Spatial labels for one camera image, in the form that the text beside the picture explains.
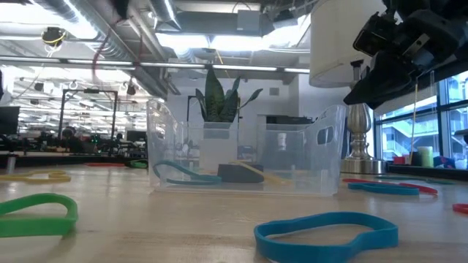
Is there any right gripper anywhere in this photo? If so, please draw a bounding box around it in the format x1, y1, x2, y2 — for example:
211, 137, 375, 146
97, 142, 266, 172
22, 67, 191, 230
343, 0, 468, 110

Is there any teal wide rubber band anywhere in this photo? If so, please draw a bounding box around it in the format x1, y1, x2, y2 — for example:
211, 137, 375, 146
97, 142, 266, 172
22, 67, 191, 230
347, 182, 420, 197

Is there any red long rubber band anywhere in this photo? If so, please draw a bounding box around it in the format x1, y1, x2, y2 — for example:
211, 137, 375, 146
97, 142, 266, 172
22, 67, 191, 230
342, 178, 439, 196

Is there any yellow thin rubber band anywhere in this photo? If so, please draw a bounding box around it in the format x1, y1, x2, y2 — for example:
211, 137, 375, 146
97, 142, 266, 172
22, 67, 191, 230
229, 159, 293, 186

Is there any yellow wide rubber band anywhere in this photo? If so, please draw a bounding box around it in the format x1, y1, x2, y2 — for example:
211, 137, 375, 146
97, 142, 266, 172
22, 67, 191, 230
0, 169, 72, 185

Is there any teal long rubber band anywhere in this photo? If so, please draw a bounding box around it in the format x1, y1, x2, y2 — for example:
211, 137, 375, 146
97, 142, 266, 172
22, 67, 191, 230
152, 159, 223, 186

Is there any green wide rubber band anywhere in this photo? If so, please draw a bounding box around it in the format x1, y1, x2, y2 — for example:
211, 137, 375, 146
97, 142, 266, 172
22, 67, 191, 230
0, 192, 80, 238

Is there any clear plastic bin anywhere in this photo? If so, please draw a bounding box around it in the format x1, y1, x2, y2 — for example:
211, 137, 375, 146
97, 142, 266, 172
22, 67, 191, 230
145, 98, 347, 197

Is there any white shade silver lamp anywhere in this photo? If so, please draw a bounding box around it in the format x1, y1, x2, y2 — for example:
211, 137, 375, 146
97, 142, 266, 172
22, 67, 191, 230
309, 0, 388, 175

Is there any pale green cylinder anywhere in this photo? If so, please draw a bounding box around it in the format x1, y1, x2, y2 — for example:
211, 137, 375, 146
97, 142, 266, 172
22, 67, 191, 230
417, 145, 434, 168

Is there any small blue item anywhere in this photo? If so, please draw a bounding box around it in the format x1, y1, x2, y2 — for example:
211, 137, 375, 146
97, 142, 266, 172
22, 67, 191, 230
434, 156, 458, 169

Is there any gray ceiling box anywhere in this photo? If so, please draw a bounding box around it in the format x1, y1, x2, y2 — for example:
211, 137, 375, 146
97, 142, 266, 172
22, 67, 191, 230
236, 9, 263, 33

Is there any long ceiling light strip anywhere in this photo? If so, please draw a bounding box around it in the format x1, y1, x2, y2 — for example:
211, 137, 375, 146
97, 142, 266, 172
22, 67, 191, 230
116, 61, 311, 74

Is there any snake plant white pot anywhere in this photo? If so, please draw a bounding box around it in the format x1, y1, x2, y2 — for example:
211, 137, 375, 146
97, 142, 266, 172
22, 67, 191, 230
195, 66, 264, 172

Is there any black computer monitor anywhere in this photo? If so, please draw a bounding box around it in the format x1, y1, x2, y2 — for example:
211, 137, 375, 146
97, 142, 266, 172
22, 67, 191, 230
0, 105, 21, 135

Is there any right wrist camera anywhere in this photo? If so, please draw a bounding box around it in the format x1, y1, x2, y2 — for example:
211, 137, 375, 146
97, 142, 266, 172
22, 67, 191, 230
352, 11, 387, 56

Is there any black ceiling device yellow cable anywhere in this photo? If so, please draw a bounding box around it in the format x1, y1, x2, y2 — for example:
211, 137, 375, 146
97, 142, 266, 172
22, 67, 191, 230
41, 26, 67, 47

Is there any black metal frame rig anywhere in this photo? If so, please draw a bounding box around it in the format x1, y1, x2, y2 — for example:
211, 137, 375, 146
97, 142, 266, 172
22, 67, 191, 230
58, 88, 119, 142

